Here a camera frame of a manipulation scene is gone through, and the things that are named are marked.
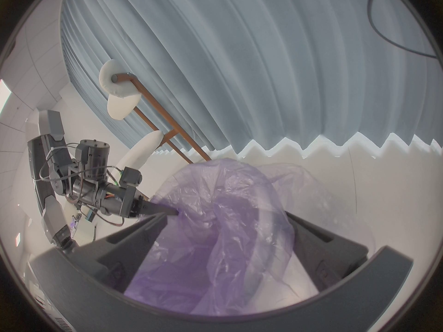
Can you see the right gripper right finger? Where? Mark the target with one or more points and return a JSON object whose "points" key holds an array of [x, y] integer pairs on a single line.
{"points": [[332, 254]]}

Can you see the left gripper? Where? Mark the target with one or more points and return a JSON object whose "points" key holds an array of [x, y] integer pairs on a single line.
{"points": [[110, 199]]}

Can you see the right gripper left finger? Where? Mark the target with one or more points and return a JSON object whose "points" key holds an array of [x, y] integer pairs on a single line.
{"points": [[114, 254]]}

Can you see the purple plastic bag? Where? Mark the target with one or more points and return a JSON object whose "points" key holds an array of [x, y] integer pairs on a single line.
{"points": [[225, 202]]}

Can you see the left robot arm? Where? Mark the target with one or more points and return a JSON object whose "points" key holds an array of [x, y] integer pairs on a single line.
{"points": [[52, 171]]}

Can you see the wooden chair with white cushions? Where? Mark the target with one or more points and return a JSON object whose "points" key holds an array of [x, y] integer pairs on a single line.
{"points": [[117, 78]]}

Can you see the pale blue curtain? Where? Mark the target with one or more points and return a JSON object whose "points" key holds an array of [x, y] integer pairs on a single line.
{"points": [[242, 64]]}

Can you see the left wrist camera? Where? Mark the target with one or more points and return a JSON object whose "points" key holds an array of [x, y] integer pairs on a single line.
{"points": [[130, 176]]}

